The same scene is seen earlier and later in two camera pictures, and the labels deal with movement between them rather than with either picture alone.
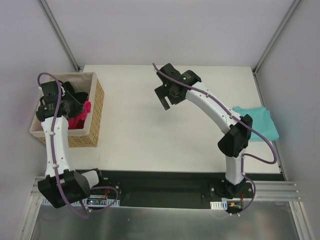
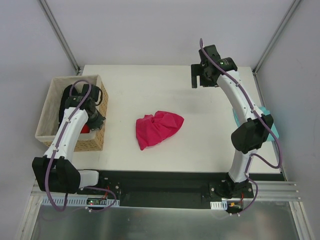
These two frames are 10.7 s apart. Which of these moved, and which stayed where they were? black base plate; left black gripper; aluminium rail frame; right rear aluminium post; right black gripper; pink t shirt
Moved: pink t shirt; right black gripper; left black gripper
Stayed: aluminium rail frame; right rear aluminium post; black base plate
